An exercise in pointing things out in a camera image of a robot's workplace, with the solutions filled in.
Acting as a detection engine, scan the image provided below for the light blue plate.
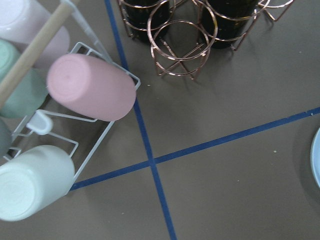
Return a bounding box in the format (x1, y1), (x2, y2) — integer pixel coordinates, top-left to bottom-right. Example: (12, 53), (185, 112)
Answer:
(310, 129), (320, 188)

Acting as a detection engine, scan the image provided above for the pink plastic cup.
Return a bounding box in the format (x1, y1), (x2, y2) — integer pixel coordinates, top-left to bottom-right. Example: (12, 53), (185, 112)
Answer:
(46, 53), (136, 122)

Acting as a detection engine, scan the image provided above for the dark green wine bottle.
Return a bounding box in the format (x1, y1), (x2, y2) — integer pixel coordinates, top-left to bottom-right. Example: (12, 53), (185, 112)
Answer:
(118, 0), (177, 43)

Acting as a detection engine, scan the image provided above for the mint green plastic cup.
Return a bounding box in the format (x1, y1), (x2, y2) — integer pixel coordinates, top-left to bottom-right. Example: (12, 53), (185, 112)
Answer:
(0, 40), (48, 118)

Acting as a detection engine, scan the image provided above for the white plastic cup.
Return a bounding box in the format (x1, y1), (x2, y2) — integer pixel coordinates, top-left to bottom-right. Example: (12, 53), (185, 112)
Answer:
(0, 145), (75, 222)

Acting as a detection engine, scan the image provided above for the grey-blue plastic cup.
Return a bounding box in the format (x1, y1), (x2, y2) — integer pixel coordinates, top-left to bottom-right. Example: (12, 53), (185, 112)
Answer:
(0, 119), (12, 157)

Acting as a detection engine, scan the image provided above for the pale lilac plastic cup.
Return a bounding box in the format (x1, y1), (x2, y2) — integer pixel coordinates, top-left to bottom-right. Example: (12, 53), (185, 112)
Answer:
(0, 0), (70, 69)

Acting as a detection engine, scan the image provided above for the white wire cup rack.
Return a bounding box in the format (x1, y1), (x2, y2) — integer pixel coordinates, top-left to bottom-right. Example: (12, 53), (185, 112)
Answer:
(2, 0), (141, 181)

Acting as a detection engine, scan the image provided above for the copper wire bottle rack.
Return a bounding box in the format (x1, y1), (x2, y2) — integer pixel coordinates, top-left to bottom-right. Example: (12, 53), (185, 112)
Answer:
(117, 0), (293, 80)

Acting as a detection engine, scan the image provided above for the wooden rack handle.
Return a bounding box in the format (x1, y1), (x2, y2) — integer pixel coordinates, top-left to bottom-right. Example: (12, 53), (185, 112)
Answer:
(0, 0), (73, 106)

